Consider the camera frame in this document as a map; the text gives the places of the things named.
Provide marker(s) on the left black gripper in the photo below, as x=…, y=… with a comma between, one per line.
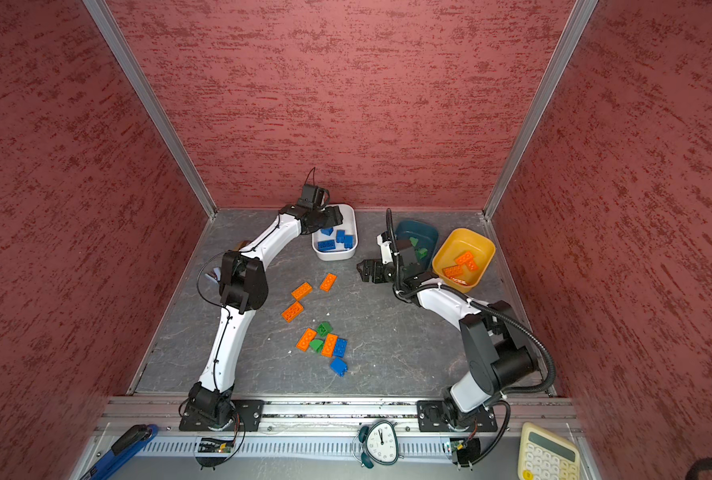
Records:
x=334, y=217

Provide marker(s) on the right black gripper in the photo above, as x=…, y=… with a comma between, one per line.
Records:
x=378, y=265

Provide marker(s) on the blue lego long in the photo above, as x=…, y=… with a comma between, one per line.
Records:
x=326, y=245

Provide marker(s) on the orange lego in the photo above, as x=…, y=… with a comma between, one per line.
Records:
x=308, y=336
x=455, y=271
x=293, y=311
x=329, y=345
x=467, y=260
x=302, y=291
x=328, y=282

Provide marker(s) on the blue lego front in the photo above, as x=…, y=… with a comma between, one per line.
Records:
x=339, y=366

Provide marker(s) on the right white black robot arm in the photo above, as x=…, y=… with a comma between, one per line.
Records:
x=499, y=351

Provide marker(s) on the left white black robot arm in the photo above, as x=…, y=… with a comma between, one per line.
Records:
x=244, y=289

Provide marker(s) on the white rectangular container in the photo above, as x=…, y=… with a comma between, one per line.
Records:
x=349, y=225

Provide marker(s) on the teal rectangular container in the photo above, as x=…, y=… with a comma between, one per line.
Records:
x=428, y=237

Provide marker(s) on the yellow rectangular container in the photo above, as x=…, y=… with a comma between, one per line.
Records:
x=458, y=241

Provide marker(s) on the small grey clip object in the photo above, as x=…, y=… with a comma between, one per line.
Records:
x=215, y=275

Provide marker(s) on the white analog clock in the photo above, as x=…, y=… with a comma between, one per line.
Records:
x=379, y=444

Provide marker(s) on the yellow calculator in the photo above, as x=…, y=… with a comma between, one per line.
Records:
x=544, y=455

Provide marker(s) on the blue utility knife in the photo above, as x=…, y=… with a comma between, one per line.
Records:
x=124, y=449

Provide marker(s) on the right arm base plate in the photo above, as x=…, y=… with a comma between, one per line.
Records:
x=431, y=416

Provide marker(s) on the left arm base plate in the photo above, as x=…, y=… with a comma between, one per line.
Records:
x=248, y=412

